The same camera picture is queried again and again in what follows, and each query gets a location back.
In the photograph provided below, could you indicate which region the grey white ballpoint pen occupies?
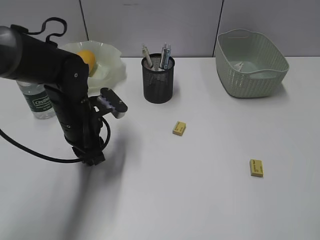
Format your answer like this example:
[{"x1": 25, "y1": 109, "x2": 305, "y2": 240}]
[{"x1": 163, "y1": 44, "x2": 171, "y2": 70}]

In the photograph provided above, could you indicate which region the yellow eraser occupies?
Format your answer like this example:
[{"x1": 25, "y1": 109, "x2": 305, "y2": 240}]
[
  {"x1": 249, "y1": 159, "x2": 264, "y2": 178},
  {"x1": 172, "y1": 121, "x2": 187, "y2": 136}
]

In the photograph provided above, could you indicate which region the yellow mango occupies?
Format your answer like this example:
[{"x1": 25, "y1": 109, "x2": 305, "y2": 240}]
[{"x1": 76, "y1": 50, "x2": 96, "y2": 73}]

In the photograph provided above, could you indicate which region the blue grey ballpoint pen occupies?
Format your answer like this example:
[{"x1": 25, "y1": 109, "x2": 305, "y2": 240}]
[{"x1": 158, "y1": 42, "x2": 167, "y2": 71}]

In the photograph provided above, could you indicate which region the black mesh pen holder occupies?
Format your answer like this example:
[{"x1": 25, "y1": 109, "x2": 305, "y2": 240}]
[{"x1": 141, "y1": 53, "x2": 175, "y2": 104}]

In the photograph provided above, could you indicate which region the pale green wavy glass plate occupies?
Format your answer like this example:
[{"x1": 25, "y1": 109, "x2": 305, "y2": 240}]
[{"x1": 60, "y1": 40, "x2": 127, "y2": 95}]

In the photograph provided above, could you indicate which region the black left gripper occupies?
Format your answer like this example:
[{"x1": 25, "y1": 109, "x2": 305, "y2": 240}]
[{"x1": 44, "y1": 85, "x2": 105, "y2": 166}]

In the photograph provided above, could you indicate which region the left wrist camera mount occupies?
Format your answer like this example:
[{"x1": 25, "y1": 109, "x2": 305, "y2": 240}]
[{"x1": 89, "y1": 87, "x2": 128, "y2": 119}]

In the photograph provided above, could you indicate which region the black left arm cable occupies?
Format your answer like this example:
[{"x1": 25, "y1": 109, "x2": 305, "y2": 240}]
[{"x1": 0, "y1": 117, "x2": 112, "y2": 164}]

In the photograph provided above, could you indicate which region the pale green plastic basket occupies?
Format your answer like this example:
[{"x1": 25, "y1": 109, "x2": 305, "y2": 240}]
[{"x1": 215, "y1": 29, "x2": 289, "y2": 99}]

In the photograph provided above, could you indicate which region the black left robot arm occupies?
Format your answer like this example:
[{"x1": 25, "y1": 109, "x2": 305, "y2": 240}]
[{"x1": 0, "y1": 26, "x2": 105, "y2": 166}]

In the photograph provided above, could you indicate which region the clear plastic water bottle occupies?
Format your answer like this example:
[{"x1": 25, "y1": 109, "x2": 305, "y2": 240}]
[{"x1": 17, "y1": 81, "x2": 56, "y2": 120}]

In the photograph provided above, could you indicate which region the white waste paper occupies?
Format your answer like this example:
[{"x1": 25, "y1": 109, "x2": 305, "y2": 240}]
[{"x1": 233, "y1": 61, "x2": 246, "y2": 72}]

